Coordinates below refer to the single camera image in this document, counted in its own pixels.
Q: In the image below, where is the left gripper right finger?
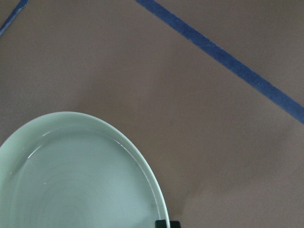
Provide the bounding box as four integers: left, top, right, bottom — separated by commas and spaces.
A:
170, 221, 180, 228

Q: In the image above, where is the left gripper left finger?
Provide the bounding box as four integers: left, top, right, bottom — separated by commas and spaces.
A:
155, 220, 167, 228

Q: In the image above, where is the light green plate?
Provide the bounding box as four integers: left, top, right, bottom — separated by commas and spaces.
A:
0, 112, 170, 228

